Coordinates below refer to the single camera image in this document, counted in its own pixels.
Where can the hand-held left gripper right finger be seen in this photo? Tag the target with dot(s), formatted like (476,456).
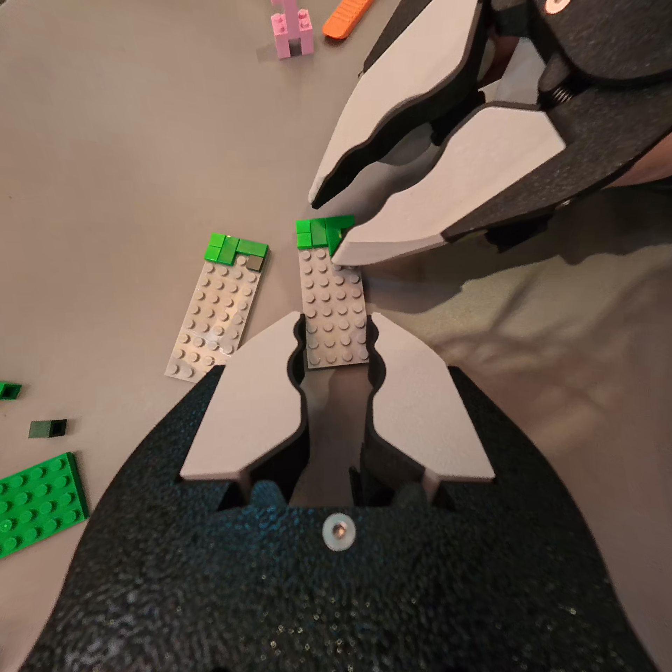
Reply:
(425,414)

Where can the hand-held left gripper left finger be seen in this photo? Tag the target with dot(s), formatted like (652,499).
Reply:
(252,414)

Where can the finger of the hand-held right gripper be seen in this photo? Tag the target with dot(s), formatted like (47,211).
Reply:
(414,84)
(472,178)

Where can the grey plate with green tiles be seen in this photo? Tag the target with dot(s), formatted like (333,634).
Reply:
(336,315)

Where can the orange brick separator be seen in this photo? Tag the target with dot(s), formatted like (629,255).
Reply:
(344,21)

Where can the grey plate with olive tile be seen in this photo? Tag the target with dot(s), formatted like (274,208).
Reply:
(215,320)

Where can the pink brick figure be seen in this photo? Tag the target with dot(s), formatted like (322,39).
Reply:
(286,42)

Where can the dark green brick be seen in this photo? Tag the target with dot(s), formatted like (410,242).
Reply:
(48,428)

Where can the large green studded plate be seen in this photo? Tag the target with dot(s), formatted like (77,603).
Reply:
(36,504)

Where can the small green brick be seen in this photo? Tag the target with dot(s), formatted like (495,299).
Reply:
(9,391)

